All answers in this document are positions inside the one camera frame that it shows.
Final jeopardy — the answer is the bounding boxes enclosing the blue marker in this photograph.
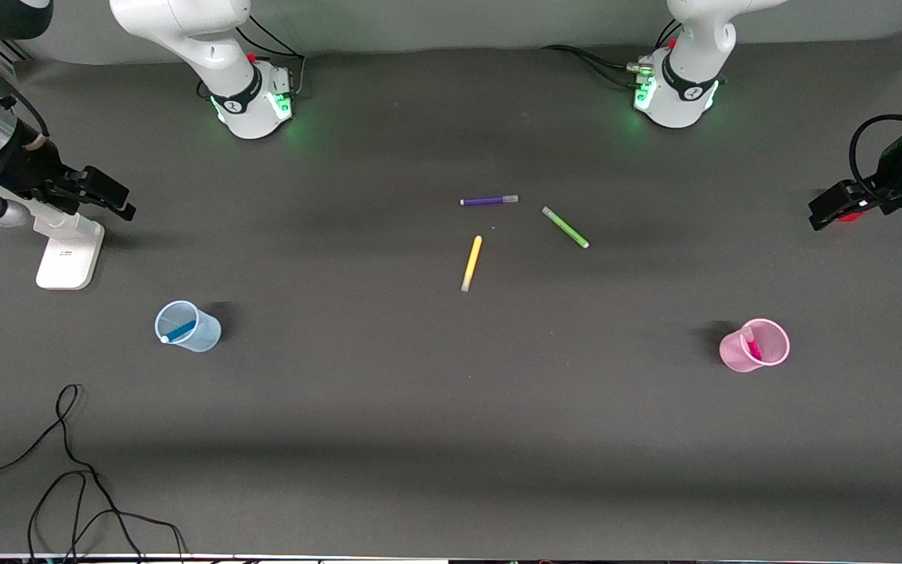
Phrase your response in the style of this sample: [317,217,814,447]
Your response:
[159,317,198,345]

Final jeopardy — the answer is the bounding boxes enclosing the white stand base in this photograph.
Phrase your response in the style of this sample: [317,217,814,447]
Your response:
[34,208,105,291]

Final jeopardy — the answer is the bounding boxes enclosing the light blue plastic cup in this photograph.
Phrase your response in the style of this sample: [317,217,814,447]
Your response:
[154,300,222,354]

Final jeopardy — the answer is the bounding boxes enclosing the pink plastic cup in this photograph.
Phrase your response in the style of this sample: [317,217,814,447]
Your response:
[718,317,791,373]

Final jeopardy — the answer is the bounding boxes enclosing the green marker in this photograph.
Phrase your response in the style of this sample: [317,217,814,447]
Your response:
[541,206,590,250]

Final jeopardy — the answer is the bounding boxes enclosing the yellow marker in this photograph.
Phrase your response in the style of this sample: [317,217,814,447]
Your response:
[460,235,484,293]

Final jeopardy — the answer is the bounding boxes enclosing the dark grey table cloth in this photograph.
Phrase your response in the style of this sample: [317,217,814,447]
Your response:
[0,27,902,562]

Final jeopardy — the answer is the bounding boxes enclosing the black right arm base cables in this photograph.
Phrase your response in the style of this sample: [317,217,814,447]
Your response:
[236,14,308,99]

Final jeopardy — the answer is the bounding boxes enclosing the black arm base cables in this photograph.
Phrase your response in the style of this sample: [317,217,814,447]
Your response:
[236,14,308,99]
[541,20,683,89]

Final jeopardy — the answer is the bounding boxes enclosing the loose thin black cable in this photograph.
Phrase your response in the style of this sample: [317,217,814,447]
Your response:
[0,384,187,564]

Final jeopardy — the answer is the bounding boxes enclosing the black left arm base cables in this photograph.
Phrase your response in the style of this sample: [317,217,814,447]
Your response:
[541,20,683,89]

